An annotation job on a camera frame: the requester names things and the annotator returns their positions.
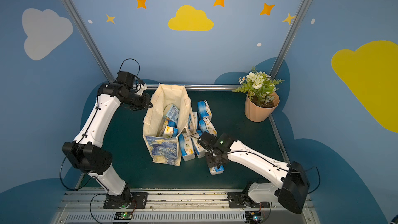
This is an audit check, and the purple snail tissue pack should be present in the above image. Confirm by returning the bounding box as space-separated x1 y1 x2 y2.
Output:
209 165 224 175

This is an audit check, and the canvas bag starry night print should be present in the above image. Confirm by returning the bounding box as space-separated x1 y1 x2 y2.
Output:
143 84 193 166

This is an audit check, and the blue floral tissue pack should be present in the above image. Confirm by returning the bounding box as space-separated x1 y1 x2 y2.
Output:
163 104 179 124

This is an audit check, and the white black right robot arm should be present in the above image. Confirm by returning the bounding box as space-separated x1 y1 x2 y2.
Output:
198 132 310 214

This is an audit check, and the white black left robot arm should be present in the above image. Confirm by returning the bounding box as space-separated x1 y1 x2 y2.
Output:
62 80 152 209

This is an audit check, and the tissue pack beside bag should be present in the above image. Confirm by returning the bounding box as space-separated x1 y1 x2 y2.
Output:
188 112 198 133

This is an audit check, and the blue white tissue pack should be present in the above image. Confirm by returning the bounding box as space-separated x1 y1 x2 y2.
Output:
198 117 218 136

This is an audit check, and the tissue pack back row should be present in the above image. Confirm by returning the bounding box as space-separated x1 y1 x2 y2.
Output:
198 100 212 120

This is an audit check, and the pink ribbed plant pot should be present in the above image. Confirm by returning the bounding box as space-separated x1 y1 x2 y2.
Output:
245 92 280 122

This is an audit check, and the artificial white flower plant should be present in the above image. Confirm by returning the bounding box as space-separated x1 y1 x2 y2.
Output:
232 67 284 108

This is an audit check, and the right green circuit board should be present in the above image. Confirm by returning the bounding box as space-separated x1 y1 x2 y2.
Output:
245 212 264 224

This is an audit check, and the green circuit board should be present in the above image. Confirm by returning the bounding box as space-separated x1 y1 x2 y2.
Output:
245 212 264 224
114 212 133 220

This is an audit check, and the left green circuit board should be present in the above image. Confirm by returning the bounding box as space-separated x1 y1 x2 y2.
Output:
114 212 133 220

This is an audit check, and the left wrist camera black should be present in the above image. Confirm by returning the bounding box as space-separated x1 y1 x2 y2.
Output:
115 71 139 90

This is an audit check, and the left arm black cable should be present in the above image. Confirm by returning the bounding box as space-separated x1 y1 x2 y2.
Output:
119 58 141 78

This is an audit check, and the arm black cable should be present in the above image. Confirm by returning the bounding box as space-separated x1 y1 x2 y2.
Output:
119 58 141 78
306 165 321 195

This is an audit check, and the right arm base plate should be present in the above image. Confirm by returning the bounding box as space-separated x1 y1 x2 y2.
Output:
227 192 271 208

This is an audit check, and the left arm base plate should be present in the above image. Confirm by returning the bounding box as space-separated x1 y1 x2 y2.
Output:
103 192 148 209

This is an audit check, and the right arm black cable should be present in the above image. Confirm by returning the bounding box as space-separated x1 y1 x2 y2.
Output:
306 165 321 195

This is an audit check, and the aluminium rail frame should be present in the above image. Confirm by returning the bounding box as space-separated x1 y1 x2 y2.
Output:
51 188 320 224

